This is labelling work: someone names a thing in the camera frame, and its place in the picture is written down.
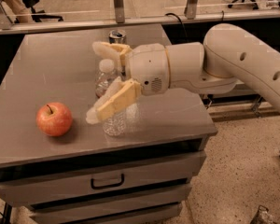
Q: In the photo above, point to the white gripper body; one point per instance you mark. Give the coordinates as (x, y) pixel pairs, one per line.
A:
(148, 68)

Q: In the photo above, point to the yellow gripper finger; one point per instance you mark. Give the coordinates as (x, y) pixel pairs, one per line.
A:
(127, 95)
(113, 51)

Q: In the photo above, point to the clear plastic water bottle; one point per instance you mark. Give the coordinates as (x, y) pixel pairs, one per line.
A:
(105, 87)

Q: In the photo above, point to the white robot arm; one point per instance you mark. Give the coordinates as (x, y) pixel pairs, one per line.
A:
(227, 54)

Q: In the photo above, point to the silver blue energy drink can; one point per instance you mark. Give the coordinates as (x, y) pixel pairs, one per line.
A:
(117, 37)

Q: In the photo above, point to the red apple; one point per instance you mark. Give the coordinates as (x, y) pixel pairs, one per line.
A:
(54, 119)

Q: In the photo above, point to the grey drawer cabinet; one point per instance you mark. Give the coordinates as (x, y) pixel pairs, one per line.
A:
(72, 157)

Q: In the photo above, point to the person in beige trousers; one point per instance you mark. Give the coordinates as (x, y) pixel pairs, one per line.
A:
(20, 10)

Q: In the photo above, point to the dark object on floor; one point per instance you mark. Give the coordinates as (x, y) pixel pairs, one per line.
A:
(262, 216)

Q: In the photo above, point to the metal railing frame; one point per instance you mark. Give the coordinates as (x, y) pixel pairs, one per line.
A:
(59, 15)

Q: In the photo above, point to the black drawer handle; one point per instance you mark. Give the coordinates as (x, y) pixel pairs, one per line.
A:
(107, 182)

